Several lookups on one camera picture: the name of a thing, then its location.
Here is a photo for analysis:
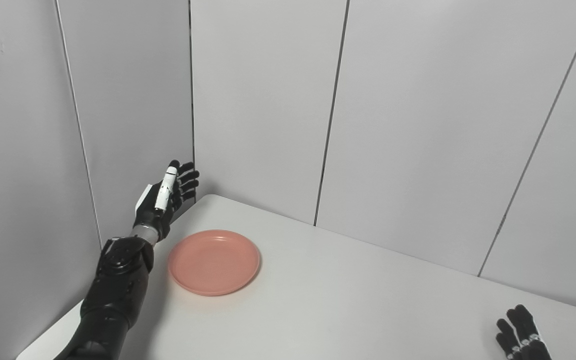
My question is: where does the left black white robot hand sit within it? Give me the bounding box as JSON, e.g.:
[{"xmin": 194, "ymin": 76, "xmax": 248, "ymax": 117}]
[{"xmin": 133, "ymin": 160, "xmax": 201, "ymax": 243}]

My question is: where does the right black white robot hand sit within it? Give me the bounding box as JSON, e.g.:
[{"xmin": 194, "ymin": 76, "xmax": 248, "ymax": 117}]
[{"xmin": 495, "ymin": 304, "xmax": 553, "ymax": 360}]

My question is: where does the pink round plate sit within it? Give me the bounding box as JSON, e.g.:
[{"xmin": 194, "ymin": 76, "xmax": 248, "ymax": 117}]
[{"xmin": 168, "ymin": 229, "xmax": 262, "ymax": 297}]

